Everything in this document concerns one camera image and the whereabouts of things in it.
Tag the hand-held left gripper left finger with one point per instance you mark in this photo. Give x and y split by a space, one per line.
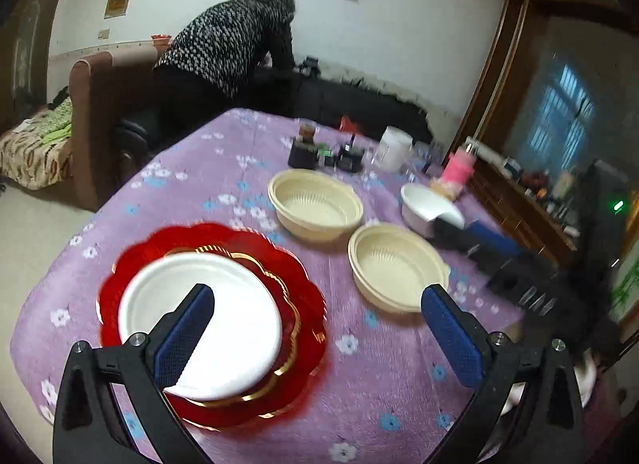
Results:
184 339

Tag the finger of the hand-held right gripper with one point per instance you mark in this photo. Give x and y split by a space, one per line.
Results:
491 239
452 234

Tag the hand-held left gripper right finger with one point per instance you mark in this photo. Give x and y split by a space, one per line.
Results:
452 339

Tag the small white paper bowl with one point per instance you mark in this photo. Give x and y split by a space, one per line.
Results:
424 204

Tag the cream plastic bowl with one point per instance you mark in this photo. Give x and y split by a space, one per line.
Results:
394 269
314 204

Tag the large red scalloped plate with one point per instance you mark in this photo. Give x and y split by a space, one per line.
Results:
140 244

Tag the wooden cabinet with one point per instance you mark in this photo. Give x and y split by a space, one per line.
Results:
504 204

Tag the yellow dish with plastic bag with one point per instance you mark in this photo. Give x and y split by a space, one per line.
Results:
439 187

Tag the green printed box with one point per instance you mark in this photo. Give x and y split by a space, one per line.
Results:
626 289

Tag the pink thermos with knitted sleeve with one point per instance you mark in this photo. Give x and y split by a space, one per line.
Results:
457 172

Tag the white round object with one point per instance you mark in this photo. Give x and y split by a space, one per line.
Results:
588 379

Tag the black ink bottle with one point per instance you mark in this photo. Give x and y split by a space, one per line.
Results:
349 159

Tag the green packet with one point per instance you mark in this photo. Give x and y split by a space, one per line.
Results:
327 157

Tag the red packet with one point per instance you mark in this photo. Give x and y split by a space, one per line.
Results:
348 123

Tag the purple floral tablecloth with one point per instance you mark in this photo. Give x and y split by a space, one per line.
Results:
224 184

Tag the dark bottle with gold cap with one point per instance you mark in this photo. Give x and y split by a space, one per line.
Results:
303 154

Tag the black sofa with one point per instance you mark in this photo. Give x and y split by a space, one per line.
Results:
349 99

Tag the brown sofa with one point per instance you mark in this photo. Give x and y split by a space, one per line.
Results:
95 119

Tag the printed blanket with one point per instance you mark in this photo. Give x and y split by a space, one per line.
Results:
30 154

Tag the green cloth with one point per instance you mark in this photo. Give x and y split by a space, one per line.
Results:
57 119

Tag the white wall socket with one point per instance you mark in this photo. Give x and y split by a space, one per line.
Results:
103 33

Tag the yellow wall sign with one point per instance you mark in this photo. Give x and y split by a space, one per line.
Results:
118 2

